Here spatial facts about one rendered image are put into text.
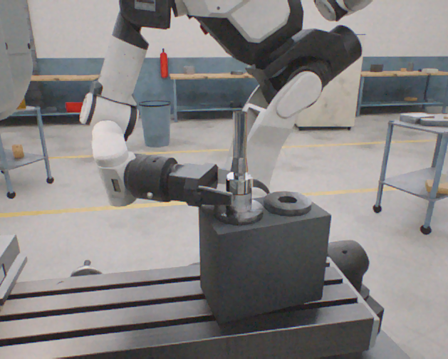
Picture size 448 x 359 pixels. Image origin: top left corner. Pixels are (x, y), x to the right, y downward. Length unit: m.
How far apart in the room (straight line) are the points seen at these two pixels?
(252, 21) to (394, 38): 8.88
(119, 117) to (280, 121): 0.41
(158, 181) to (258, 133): 0.39
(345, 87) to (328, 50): 5.65
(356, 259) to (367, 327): 0.60
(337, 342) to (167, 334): 0.32
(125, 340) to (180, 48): 7.63
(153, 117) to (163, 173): 4.71
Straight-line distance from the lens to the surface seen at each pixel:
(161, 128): 5.42
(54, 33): 8.34
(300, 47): 1.00
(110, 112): 0.94
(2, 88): 0.48
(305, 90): 0.99
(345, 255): 1.33
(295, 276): 0.71
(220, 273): 0.63
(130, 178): 0.69
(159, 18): 0.92
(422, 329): 2.33
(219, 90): 8.24
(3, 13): 0.59
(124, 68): 0.95
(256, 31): 0.91
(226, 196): 0.60
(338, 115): 6.74
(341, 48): 1.06
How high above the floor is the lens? 1.41
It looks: 20 degrees down
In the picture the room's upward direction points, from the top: straight up
